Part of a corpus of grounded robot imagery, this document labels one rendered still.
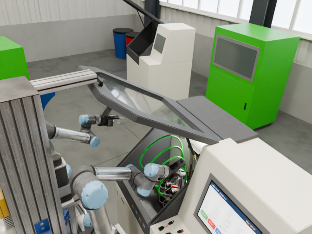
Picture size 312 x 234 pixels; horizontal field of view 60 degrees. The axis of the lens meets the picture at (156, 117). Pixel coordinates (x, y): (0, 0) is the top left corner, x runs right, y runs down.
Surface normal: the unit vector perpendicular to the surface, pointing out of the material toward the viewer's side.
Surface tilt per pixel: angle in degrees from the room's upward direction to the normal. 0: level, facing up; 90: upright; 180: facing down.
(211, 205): 76
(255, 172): 0
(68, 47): 90
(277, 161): 0
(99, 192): 83
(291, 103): 90
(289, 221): 0
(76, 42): 90
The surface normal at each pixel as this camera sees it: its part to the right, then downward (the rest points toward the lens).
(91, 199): 0.65, 0.29
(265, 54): 0.51, 0.45
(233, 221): -0.85, -0.01
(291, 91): -0.80, 0.28
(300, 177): 0.04, -0.86
